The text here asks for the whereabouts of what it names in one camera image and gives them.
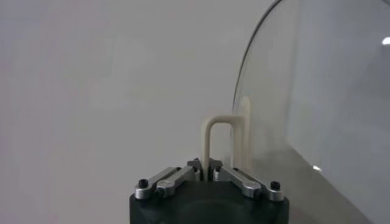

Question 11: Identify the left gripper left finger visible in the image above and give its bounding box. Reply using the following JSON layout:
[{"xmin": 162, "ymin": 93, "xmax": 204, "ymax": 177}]
[{"xmin": 134, "ymin": 158, "xmax": 202, "ymax": 200}]

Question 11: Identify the glass lid with cream handle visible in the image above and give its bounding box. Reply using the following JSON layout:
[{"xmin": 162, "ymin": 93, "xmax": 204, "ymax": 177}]
[{"xmin": 200, "ymin": 0, "xmax": 390, "ymax": 224}]

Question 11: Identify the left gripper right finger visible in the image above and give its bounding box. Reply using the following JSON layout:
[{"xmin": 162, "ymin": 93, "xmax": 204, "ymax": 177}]
[{"xmin": 209, "ymin": 158, "xmax": 285, "ymax": 202}]

